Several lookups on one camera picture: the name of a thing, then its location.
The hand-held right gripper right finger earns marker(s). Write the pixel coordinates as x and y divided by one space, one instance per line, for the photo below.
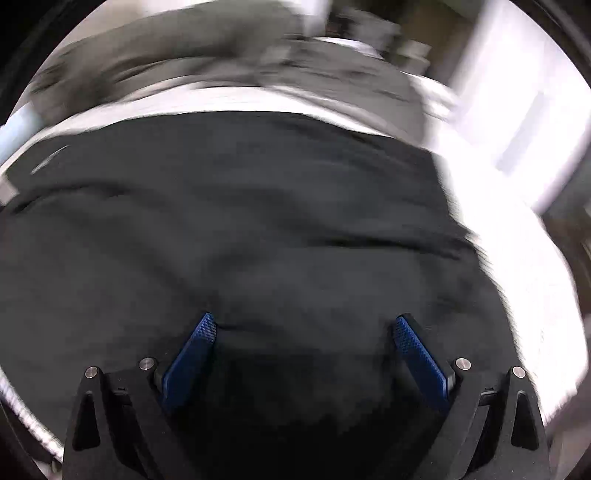
422 364

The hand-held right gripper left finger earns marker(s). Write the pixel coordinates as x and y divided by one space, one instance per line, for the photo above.
189 353

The black pants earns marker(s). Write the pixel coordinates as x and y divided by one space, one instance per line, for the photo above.
254 221

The white striped mattress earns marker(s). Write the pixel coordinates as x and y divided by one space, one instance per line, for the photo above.
508 277

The white wardrobe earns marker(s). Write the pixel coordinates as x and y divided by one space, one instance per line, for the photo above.
508 106

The light blue cushion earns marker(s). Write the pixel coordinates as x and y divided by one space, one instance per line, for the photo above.
18 134

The dark grey blanket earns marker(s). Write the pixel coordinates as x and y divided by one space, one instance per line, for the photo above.
351 78

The grey puffy jacket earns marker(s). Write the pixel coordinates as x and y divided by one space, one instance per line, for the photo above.
161 55

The wooden door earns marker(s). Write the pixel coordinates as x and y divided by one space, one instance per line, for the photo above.
427 21

